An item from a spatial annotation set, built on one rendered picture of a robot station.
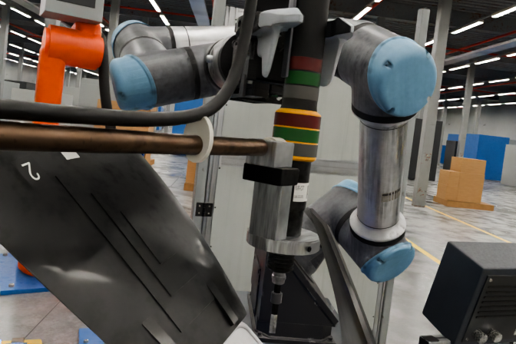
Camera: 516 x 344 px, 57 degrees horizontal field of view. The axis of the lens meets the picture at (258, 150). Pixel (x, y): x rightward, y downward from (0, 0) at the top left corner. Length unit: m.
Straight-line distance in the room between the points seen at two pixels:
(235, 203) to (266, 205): 1.93
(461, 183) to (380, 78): 12.13
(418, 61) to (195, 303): 0.54
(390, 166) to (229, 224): 1.55
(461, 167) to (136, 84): 12.35
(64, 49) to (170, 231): 3.88
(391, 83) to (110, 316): 0.56
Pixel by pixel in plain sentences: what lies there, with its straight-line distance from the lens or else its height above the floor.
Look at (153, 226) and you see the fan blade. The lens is 0.42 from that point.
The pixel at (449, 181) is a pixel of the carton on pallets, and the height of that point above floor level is 0.61.
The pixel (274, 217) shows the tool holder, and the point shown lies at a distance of 0.41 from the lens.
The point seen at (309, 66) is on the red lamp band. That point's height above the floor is 1.51.
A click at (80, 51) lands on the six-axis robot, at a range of 4.29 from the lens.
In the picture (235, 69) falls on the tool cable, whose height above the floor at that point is 1.49.
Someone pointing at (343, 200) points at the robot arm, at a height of 1.30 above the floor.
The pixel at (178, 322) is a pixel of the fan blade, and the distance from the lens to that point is 0.39.
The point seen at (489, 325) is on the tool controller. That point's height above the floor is 1.09.
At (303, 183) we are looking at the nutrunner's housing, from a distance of 0.44.
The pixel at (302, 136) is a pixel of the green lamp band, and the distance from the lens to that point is 0.42.
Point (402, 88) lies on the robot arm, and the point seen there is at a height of 1.54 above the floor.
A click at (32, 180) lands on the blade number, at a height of 1.40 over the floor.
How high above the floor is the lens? 1.45
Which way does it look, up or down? 3 degrees down
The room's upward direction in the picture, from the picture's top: 7 degrees clockwise
